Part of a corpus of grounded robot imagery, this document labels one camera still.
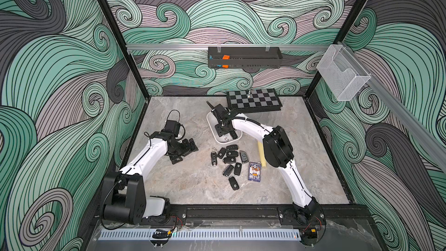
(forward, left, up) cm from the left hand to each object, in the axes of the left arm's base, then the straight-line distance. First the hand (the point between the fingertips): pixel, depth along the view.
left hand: (191, 151), depth 84 cm
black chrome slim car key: (0, -11, -7) cm, 13 cm away
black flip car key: (-7, -19, -7) cm, 21 cm away
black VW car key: (-6, -23, -7) cm, 25 cm away
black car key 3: (+3, -21, -7) cm, 22 cm away
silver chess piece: (+44, -34, -2) cm, 55 cm away
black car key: (+14, -22, -7) cm, 27 cm away
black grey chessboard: (+41, -37, -5) cm, 55 cm away
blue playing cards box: (-7, -32, -7) cm, 33 cm away
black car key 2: (+3, -15, -8) cm, 17 cm away
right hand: (+17, -17, -5) cm, 25 cm away
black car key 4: (-1, -19, -8) cm, 21 cm away
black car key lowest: (-13, -21, -7) cm, 26 cm away
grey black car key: (+1, -27, -7) cm, 28 cm away
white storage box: (+12, -17, -8) cm, 22 cm away
